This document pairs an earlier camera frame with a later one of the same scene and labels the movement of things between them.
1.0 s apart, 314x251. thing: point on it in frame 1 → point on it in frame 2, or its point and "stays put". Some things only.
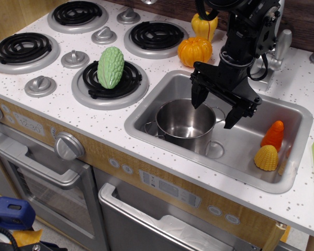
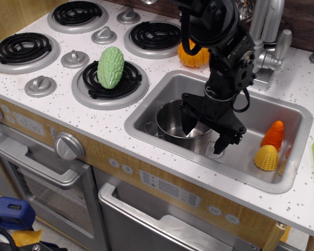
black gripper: (228, 81) → (215, 107)
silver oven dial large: (68, 147) stays put
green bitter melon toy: (110, 66) stays put
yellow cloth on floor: (24, 237) stays put
